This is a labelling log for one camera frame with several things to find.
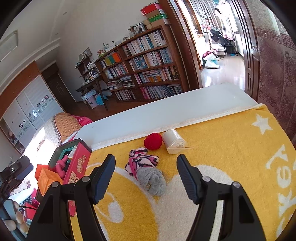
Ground orange rubber cube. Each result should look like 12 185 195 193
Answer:
35 164 49 180
38 168 63 196

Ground pink foam twist roller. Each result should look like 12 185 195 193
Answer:
55 155 68 180

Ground gloved left hand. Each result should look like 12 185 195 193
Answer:
2 199 29 236

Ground bed with red blanket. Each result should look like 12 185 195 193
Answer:
10 114 93 204

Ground red metal tin box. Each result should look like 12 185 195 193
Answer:
34 138 92 217

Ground white wardrobe with stickers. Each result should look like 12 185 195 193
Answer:
1 62 64 154

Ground orange checked pillow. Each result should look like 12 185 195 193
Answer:
53 113 81 143

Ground yellow white towel mat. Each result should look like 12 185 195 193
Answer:
84 104 295 240

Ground grey knitted sock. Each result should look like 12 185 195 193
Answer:
136 167 167 196

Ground white tape roll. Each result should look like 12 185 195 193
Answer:
162 129 193 155

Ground dark wooden desk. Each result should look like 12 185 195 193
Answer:
76 76 109 111

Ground ceiling light panel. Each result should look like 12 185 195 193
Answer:
0 30 19 62

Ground purple patterned curtain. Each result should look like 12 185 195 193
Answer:
256 28 295 145

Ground wooden bookshelf with books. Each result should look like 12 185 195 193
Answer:
95 25 190 102

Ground dark wooden door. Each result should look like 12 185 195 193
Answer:
229 1 260 101

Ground stacked gift boxes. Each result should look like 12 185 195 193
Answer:
140 2 171 30

